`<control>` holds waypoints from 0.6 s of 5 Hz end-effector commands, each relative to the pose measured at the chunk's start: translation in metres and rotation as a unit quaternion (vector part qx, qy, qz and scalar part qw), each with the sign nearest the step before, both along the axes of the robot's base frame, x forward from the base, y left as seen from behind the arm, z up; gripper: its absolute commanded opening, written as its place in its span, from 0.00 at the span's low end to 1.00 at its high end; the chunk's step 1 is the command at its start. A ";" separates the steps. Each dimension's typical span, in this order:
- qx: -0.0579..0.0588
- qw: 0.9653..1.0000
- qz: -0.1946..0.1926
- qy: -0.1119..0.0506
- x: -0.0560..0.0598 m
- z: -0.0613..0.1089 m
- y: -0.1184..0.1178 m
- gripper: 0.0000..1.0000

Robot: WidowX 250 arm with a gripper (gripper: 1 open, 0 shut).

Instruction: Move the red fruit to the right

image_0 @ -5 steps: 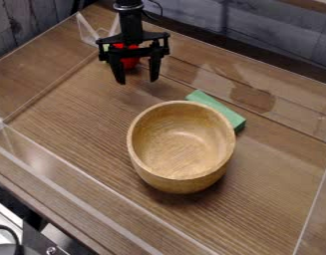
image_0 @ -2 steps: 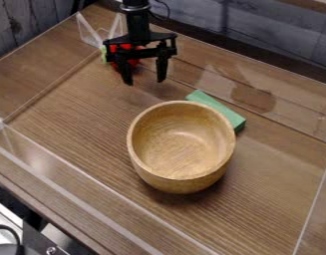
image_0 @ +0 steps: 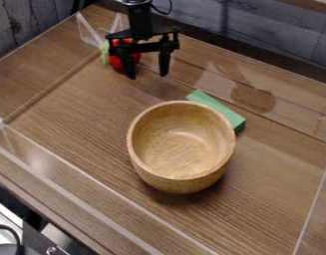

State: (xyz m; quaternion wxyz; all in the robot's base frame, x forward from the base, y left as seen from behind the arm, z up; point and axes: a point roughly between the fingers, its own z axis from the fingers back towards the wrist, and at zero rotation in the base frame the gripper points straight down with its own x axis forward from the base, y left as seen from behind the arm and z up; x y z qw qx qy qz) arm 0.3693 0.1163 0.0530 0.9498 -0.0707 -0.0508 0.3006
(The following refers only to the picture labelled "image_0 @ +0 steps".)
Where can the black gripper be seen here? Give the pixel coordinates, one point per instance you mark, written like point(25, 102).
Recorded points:
point(125, 44)

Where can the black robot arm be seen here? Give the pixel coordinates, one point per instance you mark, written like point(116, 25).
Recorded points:
point(140, 10)

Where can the green rectangular block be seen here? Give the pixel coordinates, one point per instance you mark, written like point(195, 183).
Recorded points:
point(236, 119)

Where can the red plush fruit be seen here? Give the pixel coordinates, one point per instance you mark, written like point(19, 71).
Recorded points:
point(114, 60)

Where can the wooden bowl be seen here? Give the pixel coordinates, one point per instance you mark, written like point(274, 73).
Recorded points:
point(181, 144)

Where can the black metal bracket with screw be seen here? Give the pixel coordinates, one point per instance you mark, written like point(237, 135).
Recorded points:
point(53, 242)

